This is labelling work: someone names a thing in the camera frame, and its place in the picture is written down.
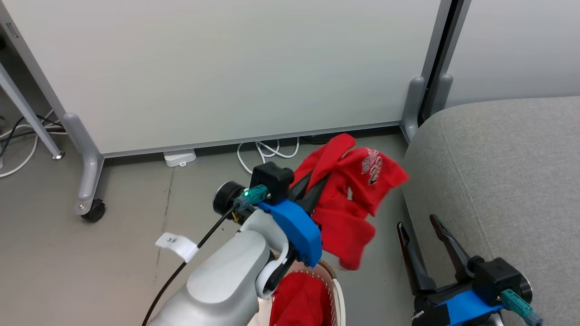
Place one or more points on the grey fabric sofa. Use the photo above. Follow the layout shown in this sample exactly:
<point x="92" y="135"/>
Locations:
<point x="507" y="172"/>

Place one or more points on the white partition panel grey frame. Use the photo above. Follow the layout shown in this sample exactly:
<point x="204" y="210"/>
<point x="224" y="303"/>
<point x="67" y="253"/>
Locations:
<point x="516" y="45"/>
<point x="226" y="68"/>

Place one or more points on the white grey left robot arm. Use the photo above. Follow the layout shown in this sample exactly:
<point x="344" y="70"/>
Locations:
<point x="226" y="280"/>

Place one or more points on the grey metal table leg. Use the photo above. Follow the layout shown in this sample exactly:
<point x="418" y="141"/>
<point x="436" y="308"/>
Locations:
<point x="25" y="111"/>

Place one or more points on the red t-shirt with print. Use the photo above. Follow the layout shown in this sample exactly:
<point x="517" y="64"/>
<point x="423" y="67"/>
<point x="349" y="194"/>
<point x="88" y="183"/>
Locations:
<point x="344" y="213"/>

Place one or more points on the red jersey with white stripes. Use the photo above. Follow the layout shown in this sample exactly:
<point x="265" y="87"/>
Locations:
<point x="299" y="303"/>

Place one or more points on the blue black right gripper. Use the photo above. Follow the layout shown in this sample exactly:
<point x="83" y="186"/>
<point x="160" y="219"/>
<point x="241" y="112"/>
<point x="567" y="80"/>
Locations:
<point x="457" y="308"/>

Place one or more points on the white power adapter box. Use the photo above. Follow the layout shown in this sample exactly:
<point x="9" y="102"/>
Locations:
<point x="180" y="157"/>

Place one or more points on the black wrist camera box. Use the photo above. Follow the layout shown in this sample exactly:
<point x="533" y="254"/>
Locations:
<point x="272" y="179"/>
<point x="496" y="278"/>

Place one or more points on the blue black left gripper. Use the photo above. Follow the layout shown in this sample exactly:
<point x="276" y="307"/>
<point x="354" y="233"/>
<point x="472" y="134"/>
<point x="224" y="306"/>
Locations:
<point x="297" y="231"/>

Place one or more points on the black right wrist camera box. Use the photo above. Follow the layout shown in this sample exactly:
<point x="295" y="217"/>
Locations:
<point x="496" y="278"/>

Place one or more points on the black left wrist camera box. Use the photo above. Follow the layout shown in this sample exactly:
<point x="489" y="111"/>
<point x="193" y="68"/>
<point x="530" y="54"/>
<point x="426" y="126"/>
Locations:
<point x="272" y="179"/>

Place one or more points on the woven laundry basket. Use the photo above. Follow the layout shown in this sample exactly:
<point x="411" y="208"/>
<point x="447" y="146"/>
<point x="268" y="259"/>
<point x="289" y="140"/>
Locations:
<point x="338" y="294"/>

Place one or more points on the black caster wheel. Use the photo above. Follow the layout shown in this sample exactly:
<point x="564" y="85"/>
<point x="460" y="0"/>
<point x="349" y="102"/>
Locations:
<point x="94" y="211"/>

